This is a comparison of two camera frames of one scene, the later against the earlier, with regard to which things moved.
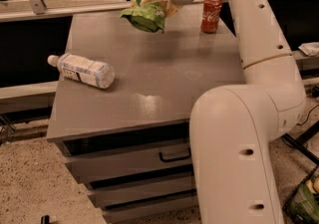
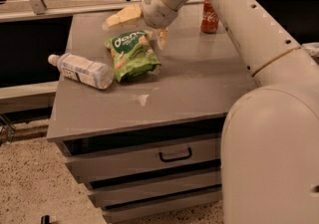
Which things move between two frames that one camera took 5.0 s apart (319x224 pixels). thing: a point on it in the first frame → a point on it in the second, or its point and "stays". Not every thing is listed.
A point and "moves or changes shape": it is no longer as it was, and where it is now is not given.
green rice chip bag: [146, 16] moves or changes shape
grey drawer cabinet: [130, 142] stays
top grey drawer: [89, 167] stays
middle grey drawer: [113, 196] stays
